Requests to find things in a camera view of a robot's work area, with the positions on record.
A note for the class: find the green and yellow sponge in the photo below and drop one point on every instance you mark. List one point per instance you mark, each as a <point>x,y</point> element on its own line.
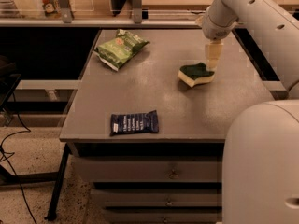
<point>195,74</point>

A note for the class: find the black table leg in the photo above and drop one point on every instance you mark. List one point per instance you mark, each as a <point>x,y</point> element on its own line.
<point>51,215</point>

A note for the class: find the grey metal rail frame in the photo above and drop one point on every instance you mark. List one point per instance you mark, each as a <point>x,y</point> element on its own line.
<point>100,13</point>

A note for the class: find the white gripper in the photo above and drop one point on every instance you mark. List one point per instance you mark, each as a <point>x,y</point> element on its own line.
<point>215,28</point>

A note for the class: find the green chip bag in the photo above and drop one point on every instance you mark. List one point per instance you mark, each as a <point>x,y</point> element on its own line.
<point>116,52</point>

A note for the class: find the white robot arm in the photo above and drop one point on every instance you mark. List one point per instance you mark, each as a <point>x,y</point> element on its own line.
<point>260,165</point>

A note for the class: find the bottom grey drawer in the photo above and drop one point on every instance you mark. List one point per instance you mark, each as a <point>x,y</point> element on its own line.
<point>161,216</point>

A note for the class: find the dark blue rxbar wrapper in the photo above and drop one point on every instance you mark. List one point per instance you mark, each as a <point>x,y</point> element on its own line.
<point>134,123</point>

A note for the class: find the top grey drawer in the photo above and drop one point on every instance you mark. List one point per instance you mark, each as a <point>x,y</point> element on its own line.
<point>148,169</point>

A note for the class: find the grey drawer cabinet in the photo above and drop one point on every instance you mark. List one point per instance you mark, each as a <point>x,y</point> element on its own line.
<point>193,122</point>

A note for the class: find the middle grey drawer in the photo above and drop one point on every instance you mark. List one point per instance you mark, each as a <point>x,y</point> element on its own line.
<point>156,197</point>

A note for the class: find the grey drawer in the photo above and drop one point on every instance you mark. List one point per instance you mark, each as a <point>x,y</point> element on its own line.
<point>161,216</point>
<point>148,169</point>
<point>156,197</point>

